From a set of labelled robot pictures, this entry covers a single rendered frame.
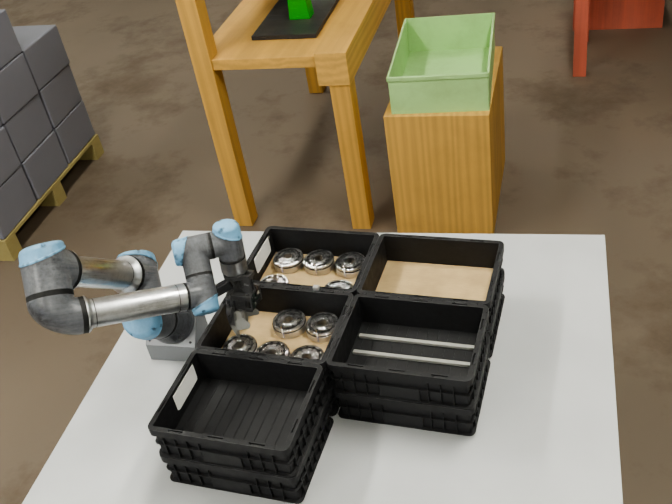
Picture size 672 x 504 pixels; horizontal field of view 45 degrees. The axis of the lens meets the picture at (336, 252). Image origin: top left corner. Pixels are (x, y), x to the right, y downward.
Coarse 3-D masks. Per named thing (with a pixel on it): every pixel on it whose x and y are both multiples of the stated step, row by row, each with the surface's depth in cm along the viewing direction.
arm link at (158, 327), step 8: (136, 320) 240; (144, 320) 239; (152, 320) 239; (160, 320) 241; (168, 320) 246; (128, 328) 241; (136, 328) 240; (144, 328) 239; (152, 328) 240; (160, 328) 242; (168, 328) 247; (136, 336) 240; (144, 336) 240; (152, 336) 242; (160, 336) 247
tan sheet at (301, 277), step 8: (304, 256) 278; (336, 256) 275; (272, 264) 277; (264, 272) 274; (272, 272) 274; (296, 272) 272; (304, 272) 271; (296, 280) 268; (304, 280) 268; (312, 280) 267; (320, 280) 266; (328, 280) 266; (352, 280) 264
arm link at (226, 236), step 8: (216, 224) 224; (224, 224) 224; (232, 224) 223; (216, 232) 222; (224, 232) 221; (232, 232) 222; (240, 232) 225; (216, 240) 223; (224, 240) 222; (232, 240) 223; (240, 240) 225; (216, 248) 223; (224, 248) 223; (232, 248) 224; (240, 248) 226; (216, 256) 225; (224, 256) 225; (232, 256) 225; (240, 256) 226
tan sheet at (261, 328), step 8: (264, 312) 258; (272, 312) 257; (248, 320) 256; (256, 320) 255; (264, 320) 255; (272, 320) 254; (256, 328) 252; (264, 328) 252; (272, 328) 251; (256, 336) 249; (264, 336) 249; (272, 336) 248; (304, 336) 246; (288, 344) 244; (296, 344) 244; (304, 344) 243; (312, 344) 243; (320, 344) 242
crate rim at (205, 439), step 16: (192, 352) 233; (208, 352) 232; (320, 368) 220; (176, 384) 224; (304, 400) 212; (304, 416) 209; (160, 432) 211; (176, 432) 210; (192, 432) 209; (240, 448) 205; (256, 448) 202; (272, 448) 201; (288, 448) 201
